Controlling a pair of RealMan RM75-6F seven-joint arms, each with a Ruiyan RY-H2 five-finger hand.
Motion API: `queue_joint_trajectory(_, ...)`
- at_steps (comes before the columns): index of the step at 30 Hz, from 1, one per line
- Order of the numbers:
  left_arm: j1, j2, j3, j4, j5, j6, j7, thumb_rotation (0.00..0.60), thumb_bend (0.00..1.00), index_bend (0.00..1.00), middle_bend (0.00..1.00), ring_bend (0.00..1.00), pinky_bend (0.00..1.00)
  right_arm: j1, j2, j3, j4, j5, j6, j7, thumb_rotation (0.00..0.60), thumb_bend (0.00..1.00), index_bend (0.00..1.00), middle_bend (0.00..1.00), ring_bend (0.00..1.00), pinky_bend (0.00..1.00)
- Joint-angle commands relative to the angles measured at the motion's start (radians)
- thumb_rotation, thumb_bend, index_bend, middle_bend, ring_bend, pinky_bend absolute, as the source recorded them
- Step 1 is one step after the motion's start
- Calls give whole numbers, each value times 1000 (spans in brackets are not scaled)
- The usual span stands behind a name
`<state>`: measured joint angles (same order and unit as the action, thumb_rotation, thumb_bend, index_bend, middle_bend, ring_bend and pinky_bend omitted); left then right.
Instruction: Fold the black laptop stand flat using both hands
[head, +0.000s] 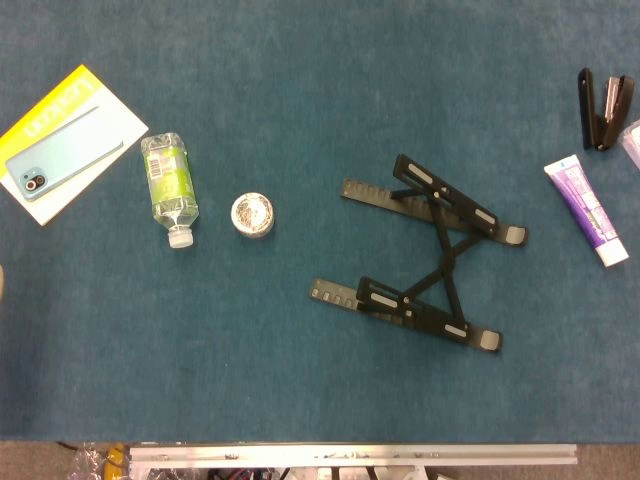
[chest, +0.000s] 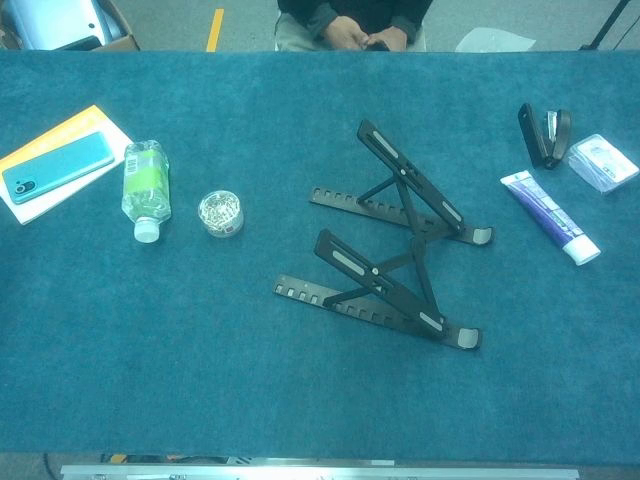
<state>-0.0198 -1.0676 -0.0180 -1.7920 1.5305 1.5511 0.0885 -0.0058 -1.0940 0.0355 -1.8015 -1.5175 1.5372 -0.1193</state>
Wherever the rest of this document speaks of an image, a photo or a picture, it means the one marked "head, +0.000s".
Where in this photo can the black stapler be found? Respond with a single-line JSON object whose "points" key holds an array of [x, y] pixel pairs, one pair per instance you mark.
{"points": [[597, 127]]}

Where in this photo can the purple white toothpaste tube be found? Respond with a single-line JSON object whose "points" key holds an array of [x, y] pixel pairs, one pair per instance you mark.
{"points": [[585, 205]]}

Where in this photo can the yellow plug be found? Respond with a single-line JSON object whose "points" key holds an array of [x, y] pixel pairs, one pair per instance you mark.
{"points": [[116, 455]]}

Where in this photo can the teal felt table cloth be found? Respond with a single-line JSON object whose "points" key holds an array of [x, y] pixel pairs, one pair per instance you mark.
{"points": [[300, 100]]}

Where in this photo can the yellow white booklet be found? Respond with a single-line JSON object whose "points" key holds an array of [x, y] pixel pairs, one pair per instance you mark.
{"points": [[127, 125]]}

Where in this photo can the black folding laptop stand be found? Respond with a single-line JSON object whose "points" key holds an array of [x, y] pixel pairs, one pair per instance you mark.
{"points": [[435, 195]]}

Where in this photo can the aluminium frame rail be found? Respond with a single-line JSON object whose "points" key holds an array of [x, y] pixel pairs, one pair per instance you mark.
{"points": [[350, 457]]}

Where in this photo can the clear plastic bag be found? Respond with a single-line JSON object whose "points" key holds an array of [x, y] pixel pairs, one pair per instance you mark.
{"points": [[85, 462]]}

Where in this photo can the clear bottle green label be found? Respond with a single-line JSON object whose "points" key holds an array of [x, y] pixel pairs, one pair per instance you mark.
{"points": [[170, 180]]}

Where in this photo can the small round metal tin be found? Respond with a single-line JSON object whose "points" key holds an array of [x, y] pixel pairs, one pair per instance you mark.
{"points": [[252, 215]]}

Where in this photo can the light blue smartphone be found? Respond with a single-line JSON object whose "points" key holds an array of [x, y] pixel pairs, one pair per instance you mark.
{"points": [[65, 155]]}

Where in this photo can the clear plastic card packet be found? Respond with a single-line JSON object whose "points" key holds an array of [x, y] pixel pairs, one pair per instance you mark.
{"points": [[634, 140]]}

